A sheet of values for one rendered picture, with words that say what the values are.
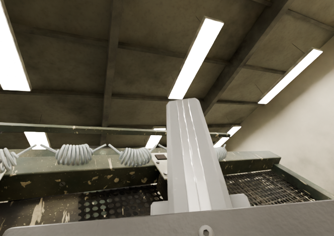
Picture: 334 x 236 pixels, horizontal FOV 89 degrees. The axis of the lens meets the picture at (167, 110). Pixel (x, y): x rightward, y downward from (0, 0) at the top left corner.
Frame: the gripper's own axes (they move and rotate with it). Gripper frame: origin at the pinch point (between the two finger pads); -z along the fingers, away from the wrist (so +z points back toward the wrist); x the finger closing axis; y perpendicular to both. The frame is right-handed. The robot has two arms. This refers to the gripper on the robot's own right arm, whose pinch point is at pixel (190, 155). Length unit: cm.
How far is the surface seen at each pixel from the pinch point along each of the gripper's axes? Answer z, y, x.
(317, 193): -35, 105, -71
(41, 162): -30, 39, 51
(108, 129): -37, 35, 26
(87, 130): -35, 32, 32
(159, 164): -36, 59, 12
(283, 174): -50, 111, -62
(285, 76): -317, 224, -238
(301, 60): -312, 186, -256
